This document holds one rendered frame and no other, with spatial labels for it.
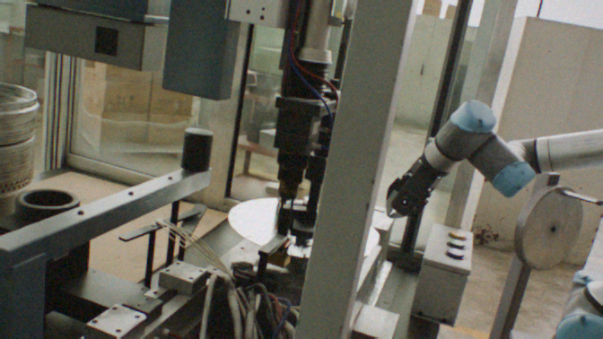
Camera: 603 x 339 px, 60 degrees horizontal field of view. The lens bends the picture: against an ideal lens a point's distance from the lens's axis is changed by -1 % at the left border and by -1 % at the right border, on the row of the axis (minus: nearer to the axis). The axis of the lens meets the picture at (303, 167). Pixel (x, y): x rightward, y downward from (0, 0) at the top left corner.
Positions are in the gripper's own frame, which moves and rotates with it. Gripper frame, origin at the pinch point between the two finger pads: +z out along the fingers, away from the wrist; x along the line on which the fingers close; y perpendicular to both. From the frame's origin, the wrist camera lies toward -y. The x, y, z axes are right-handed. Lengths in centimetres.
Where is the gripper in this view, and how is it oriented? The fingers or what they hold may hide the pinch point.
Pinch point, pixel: (389, 215)
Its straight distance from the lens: 127.0
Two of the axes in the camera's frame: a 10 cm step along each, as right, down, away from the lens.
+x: -7.6, -6.3, 1.4
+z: -3.5, 5.9, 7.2
